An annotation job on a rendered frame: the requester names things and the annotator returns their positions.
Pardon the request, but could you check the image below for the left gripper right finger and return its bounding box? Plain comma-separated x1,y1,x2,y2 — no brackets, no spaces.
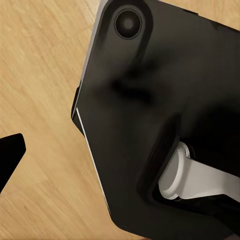
224,133,240,173

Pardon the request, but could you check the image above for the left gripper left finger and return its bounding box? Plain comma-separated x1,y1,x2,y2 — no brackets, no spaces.
0,133,26,193

